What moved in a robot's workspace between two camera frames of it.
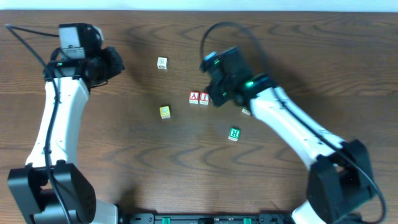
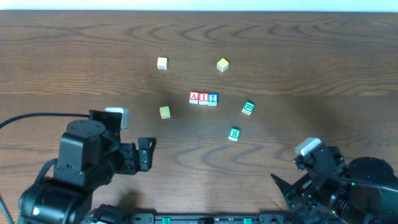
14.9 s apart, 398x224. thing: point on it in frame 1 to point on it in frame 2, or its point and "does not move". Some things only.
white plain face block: (161, 63) does not move
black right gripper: (219, 83) to (302, 185)
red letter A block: (194, 97) does not move
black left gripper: (112, 64) to (132, 157)
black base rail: (206, 218) does not move
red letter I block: (204, 98) does not move
